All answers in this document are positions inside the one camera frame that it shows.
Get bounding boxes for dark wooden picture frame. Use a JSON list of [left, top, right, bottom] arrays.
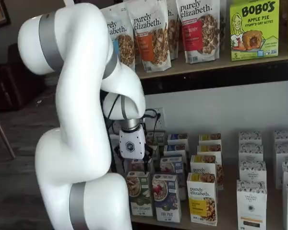
[[0, 0, 12, 31]]

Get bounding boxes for black metal shelf rack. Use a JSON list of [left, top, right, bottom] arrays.
[[105, 58, 288, 230]]

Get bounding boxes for wooden shelf board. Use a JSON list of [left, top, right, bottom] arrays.
[[135, 51, 288, 80], [131, 134, 288, 230]]

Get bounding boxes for green Bobo's apple pie box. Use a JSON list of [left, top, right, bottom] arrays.
[[229, 0, 280, 62]]

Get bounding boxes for black plugged power cord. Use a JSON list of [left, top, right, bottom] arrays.
[[152, 112, 162, 144]]

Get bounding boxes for blue and white oatmeal box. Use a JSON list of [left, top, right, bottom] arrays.
[[167, 133, 190, 147], [163, 144, 188, 159], [151, 173, 182, 224], [159, 156, 187, 201]]

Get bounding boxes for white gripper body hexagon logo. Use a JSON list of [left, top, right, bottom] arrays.
[[118, 127, 145, 161]]

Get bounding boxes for blue purely elizabeth granola bag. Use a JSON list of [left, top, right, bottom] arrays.
[[99, 3, 137, 71]]

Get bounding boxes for grey stool metal legs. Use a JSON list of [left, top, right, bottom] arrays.
[[0, 106, 16, 160]]

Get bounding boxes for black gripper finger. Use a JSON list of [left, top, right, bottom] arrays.
[[113, 144, 126, 169], [143, 143, 155, 175]]

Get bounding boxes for yellow purely elizabeth box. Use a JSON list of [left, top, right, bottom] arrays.
[[198, 133, 222, 146], [197, 144, 223, 157], [190, 154, 224, 191], [186, 172, 218, 227]]

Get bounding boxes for red purely elizabeth granola bag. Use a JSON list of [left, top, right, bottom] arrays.
[[175, 0, 221, 64]]

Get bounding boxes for dark brown leather sofa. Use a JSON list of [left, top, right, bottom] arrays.
[[0, 43, 60, 111]]

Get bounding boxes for white wall power outlet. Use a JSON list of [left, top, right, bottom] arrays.
[[156, 107, 165, 128]]

